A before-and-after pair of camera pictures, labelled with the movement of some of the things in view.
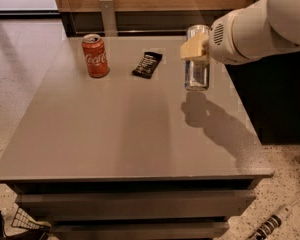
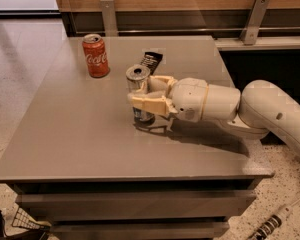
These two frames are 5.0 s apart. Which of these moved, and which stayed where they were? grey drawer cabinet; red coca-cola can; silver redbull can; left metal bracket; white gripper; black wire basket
Moved: silver redbull can; white gripper
Stayed: left metal bracket; red coca-cola can; black wire basket; grey drawer cabinet
